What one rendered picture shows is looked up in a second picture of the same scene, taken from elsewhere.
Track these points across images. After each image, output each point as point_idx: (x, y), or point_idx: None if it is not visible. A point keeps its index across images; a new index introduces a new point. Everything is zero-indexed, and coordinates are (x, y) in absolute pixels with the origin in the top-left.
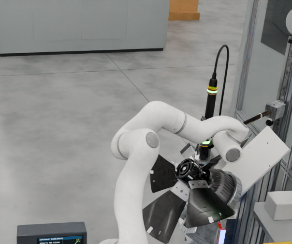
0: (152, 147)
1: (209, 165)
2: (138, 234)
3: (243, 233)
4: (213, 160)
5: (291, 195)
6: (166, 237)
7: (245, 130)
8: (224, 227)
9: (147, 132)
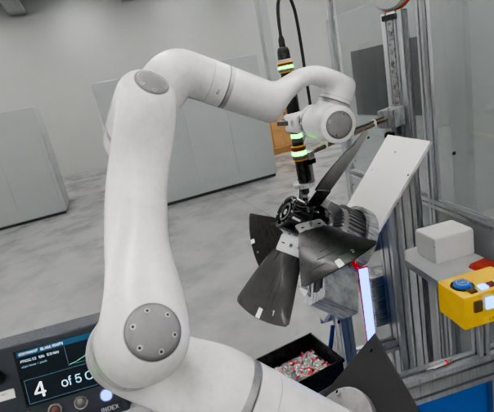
0: (152, 92)
1: (319, 195)
2: (150, 275)
3: (400, 292)
4: (324, 187)
5: (451, 225)
6: (284, 318)
7: (348, 79)
8: (370, 292)
9: (138, 70)
